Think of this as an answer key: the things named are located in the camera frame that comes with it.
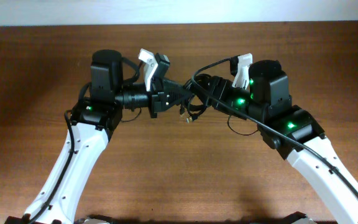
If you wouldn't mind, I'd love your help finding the left camera cable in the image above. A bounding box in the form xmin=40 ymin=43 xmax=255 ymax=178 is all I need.
xmin=26 ymin=109 xmax=75 ymax=223

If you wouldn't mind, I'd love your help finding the right camera cable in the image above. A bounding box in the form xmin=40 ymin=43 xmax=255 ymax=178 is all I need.
xmin=190 ymin=57 xmax=358 ymax=215

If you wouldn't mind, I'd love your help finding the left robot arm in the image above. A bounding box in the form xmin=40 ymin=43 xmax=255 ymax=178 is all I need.
xmin=6 ymin=49 xmax=191 ymax=224

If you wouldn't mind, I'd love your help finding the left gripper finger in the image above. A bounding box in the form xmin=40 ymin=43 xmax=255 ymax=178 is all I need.
xmin=163 ymin=79 xmax=193 ymax=100
xmin=166 ymin=93 xmax=193 ymax=113

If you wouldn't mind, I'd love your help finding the camera cable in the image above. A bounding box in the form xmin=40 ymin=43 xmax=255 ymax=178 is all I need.
xmin=26 ymin=109 xmax=75 ymax=223
xmin=190 ymin=57 xmax=358 ymax=215

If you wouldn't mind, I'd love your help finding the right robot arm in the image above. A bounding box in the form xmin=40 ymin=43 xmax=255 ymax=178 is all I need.
xmin=191 ymin=60 xmax=358 ymax=223

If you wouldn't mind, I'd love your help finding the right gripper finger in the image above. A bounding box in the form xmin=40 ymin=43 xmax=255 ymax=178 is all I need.
xmin=194 ymin=74 xmax=213 ymax=90
xmin=196 ymin=90 xmax=213 ymax=108

